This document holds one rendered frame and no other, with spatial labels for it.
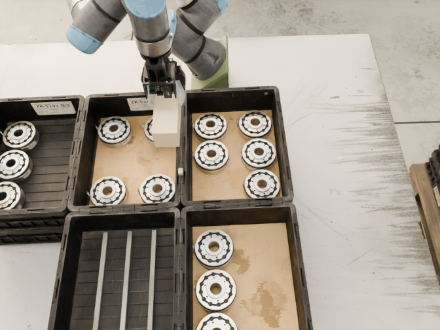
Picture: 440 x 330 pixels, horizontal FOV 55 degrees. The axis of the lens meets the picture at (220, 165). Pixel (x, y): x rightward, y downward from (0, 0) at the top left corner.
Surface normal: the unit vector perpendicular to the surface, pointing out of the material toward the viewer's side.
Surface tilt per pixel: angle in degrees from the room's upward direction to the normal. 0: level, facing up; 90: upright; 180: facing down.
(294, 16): 0
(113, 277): 0
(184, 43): 78
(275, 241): 0
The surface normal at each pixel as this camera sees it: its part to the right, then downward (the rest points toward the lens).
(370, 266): -0.03, -0.51
